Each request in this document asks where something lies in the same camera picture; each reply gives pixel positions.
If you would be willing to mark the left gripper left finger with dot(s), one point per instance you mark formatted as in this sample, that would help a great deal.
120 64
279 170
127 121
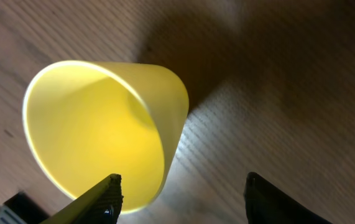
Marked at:
100 204

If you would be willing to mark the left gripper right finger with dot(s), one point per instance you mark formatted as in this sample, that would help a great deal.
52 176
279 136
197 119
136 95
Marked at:
266 204

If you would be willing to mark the yellow cup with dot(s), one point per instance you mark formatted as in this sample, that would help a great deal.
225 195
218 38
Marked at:
86 120

